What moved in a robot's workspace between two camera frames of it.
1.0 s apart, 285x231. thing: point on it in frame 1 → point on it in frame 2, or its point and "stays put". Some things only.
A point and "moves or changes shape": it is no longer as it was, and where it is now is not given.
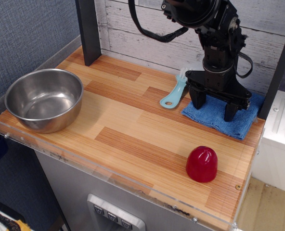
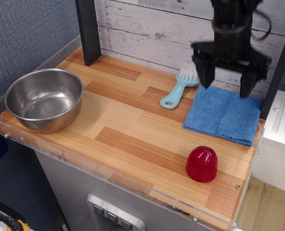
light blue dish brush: (170, 100) stays put
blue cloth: (213, 116) moves or changes shape
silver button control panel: (105, 216) stays put
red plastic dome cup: (201, 164) stays put
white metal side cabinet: (275, 164) stays put
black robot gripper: (220, 81) → (231, 46)
